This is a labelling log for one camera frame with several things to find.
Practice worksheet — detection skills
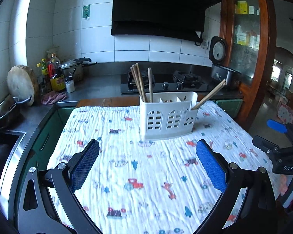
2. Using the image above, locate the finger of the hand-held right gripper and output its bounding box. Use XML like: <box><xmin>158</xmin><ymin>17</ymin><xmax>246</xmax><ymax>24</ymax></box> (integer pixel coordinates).
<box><xmin>252</xmin><ymin>136</ymin><xmax>282</xmax><ymax>155</ymax></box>
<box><xmin>267</xmin><ymin>119</ymin><xmax>293</xmax><ymax>140</ymax></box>

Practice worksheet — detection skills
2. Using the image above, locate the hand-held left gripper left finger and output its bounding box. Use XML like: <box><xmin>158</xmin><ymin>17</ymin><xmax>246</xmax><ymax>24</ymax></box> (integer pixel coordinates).
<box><xmin>14</xmin><ymin>138</ymin><xmax>103</xmax><ymax>234</ymax></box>

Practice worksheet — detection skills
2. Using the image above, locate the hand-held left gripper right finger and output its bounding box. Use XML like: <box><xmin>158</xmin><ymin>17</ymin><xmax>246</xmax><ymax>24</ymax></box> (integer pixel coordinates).
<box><xmin>194</xmin><ymin>138</ymin><xmax>282</xmax><ymax>234</ymax></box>

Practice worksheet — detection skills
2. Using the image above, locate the white plastic utensil holder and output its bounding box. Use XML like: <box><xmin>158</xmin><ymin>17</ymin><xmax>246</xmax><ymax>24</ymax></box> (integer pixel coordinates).
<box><xmin>139</xmin><ymin>92</ymin><xmax>199</xmax><ymax>141</ymax></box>

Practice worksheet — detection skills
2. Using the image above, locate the pink play mat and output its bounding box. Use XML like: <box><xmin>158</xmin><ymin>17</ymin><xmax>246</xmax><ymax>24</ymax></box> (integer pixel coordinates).
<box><xmin>277</xmin><ymin>103</ymin><xmax>293</xmax><ymax>128</ymax></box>

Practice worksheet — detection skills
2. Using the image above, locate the white printed cloth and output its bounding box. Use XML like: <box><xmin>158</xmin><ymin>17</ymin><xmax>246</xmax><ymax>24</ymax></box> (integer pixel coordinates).
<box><xmin>46</xmin><ymin>100</ymin><xmax>287</xmax><ymax>234</ymax></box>

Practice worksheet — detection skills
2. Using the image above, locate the wooden glass-door cabinet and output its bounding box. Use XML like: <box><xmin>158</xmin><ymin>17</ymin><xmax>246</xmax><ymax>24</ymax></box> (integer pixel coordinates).
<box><xmin>219</xmin><ymin>0</ymin><xmax>278</xmax><ymax>130</ymax></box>

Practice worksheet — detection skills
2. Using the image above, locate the pink rag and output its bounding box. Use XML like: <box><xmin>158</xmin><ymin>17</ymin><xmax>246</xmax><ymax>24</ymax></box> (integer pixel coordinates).
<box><xmin>41</xmin><ymin>91</ymin><xmax>67</xmax><ymax>105</ymax></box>

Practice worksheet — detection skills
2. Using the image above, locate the steel kitchen counter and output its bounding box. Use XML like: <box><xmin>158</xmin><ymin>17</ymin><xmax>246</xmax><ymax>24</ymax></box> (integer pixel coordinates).
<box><xmin>0</xmin><ymin>62</ymin><xmax>245</xmax><ymax>137</ymax></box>

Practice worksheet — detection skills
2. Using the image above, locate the steel sink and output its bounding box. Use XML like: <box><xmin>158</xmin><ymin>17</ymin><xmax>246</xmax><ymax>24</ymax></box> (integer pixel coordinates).
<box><xmin>0</xmin><ymin>130</ymin><xmax>27</xmax><ymax>201</ymax></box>

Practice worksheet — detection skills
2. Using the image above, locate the small white jar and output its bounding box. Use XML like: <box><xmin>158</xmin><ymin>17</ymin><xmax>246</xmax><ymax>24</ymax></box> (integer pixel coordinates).
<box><xmin>64</xmin><ymin>76</ymin><xmax>75</xmax><ymax>93</ymax></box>

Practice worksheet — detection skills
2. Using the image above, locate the black gas stove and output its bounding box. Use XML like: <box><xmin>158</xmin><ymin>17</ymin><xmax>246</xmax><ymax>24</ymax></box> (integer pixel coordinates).
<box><xmin>120</xmin><ymin>70</ymin><xmax>208</xmax><ymax>95</ymax></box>

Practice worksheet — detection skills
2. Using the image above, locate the black rice cooker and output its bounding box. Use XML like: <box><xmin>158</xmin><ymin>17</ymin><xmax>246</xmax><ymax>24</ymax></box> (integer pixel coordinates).
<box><xmin>208</xmin><ymin>36</ymin><xmax>241</xmax><ymax>90</ymax></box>

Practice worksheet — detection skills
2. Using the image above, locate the large cooking oil bottle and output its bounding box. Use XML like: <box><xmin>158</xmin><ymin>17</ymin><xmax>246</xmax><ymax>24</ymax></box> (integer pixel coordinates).
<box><xmin>49</xmin><ymin>53</ymin><xmax>65</xmax><ymax>93</ymax></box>

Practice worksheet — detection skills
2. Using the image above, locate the steel pressure cooker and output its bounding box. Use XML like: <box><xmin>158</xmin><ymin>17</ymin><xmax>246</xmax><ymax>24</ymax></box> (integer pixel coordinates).
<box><xmin>61</xmin><ymin>57</ymin><xmax>98</xmax><ymax>81</ymax></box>

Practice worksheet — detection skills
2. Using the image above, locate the green yellow-capped bottle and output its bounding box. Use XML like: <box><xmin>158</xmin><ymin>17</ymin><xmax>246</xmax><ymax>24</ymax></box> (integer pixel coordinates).
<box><xmin>40</xmin><ymin>58</ymin><xmax>49</xmax><ymax>84</ymax></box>

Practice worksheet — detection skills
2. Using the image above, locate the round wooden cutting board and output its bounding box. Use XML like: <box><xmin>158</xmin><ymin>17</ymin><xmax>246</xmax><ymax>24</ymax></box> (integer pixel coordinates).
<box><xmin>6</xmin><ymin>65</ymin><xmax>39</xmax><ymax>106</ymax></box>

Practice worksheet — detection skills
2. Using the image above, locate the yellow box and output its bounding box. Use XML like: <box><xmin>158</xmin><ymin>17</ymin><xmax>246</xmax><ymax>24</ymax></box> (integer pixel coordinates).
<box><xmin>235</xmin><ymin>1</ymin><xmax>249</xmax><ymax>14</ymax></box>

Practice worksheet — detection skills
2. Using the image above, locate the black range hood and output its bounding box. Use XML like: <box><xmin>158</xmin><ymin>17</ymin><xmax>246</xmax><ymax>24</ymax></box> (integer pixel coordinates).
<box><xmin>110</xmin><ymin>0</ymin><xmax>222</xmax><ymax>42</ymax></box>

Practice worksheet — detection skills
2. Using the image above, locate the steel pan with handle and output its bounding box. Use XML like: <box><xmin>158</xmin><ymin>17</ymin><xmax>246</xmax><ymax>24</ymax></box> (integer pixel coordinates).
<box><xmin>0</xmin><ymin>94</ymin><xmax>32</xmax><ymax>128</ymax></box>

